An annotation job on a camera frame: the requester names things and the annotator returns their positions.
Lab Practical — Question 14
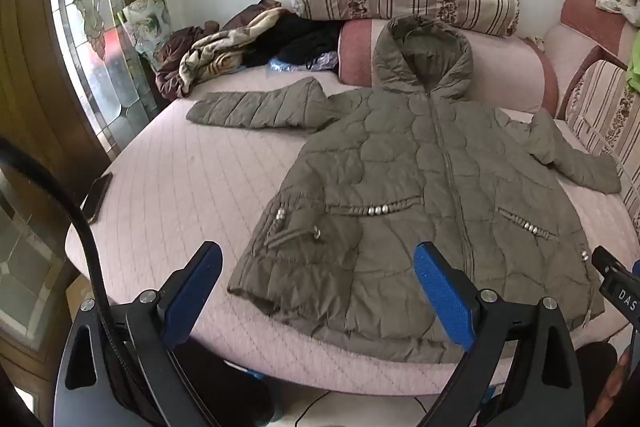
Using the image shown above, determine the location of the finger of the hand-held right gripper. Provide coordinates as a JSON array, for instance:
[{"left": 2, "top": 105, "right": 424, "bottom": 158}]
[{"left": 591, "top": 246, "right": 626, "bottom": 284}]

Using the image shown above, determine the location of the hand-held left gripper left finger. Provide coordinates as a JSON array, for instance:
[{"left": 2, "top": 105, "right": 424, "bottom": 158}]
[{"left": 52, "top": 241, "right": 223, "bottom": 427}]

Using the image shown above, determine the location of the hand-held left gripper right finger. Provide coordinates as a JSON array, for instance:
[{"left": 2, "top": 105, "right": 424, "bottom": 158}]
[{"left": 414, "top": 241, "right": 586, "bottom": 427}]

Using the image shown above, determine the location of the olive quilted hooded jacket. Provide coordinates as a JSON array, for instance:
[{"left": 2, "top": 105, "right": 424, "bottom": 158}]
[{"left": 186, "top": 14, "right": 622, "bottom": 364}]

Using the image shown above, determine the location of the pink quilted bed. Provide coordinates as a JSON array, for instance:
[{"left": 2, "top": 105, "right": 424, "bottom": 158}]
[{"left": 65, "top": 66, "right": 640, "bottom": 395}]

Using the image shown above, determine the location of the black smartphone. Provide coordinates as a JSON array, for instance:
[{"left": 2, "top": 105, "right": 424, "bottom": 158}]
[{"left": 80, "top": 173, "right": 114, "bottom": 224}]

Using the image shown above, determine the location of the striped floral cushion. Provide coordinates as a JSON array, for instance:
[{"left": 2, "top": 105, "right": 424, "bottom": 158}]
[{"left": 567, "top": 59, "right": 640, "bottom": 233}]

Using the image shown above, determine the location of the green cloth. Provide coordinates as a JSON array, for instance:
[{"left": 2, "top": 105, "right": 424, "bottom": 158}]
[{"left": 625, "top": 46, "right": 640, "bottom": 94}]

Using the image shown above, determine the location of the dark brown blanket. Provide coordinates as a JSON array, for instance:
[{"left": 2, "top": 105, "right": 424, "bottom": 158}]
[{"left": 155, "top": 0, "right": 283, "bottom": 102}]

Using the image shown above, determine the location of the pink bolster pillow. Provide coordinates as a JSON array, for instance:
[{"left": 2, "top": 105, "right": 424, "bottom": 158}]
[{"left": 337, "top": 19, "right": 560, "bottom": 118}]

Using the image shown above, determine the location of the beige patterned blanket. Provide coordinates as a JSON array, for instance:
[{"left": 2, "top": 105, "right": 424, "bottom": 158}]
[{"left": 177, "top": 7, "right": 297, "bottom": 98}]

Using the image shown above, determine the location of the blue plastic bag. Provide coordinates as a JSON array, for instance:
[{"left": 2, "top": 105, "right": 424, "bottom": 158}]
[{"left": 269, "top": 51, "right": 341, "bottom": 74}]

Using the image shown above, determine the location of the pink headboard cushion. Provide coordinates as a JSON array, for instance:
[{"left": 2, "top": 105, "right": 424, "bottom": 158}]
[{"left": 559, "top": 0, "right": 632, "bottom": 58}]

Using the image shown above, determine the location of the green floral cushion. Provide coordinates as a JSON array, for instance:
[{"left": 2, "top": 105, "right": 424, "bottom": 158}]
[{"left": 117, "top": 0, "right": 173, "bottom": 70}]

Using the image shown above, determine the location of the stained glass wooden door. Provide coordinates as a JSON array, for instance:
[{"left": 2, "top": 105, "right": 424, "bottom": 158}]
[{"left": 0, "top": 0, "right": 168, "bottom": 358}]

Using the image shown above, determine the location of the black braided cable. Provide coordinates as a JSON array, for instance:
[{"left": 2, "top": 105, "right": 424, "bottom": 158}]
[{"left": 0, "top": 137, "right": 166, "bottom": 427}]

